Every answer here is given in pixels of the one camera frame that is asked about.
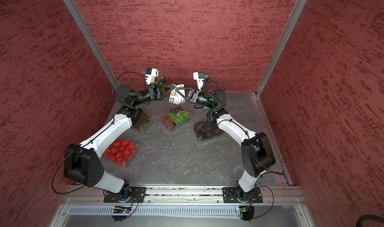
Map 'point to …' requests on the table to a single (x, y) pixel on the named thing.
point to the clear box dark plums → (205, 129)
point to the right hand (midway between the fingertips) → (174, 93)
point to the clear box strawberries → (121, 152)
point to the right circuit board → (246, 212)
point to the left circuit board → (120, 209)
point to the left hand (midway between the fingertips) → (173, 91)
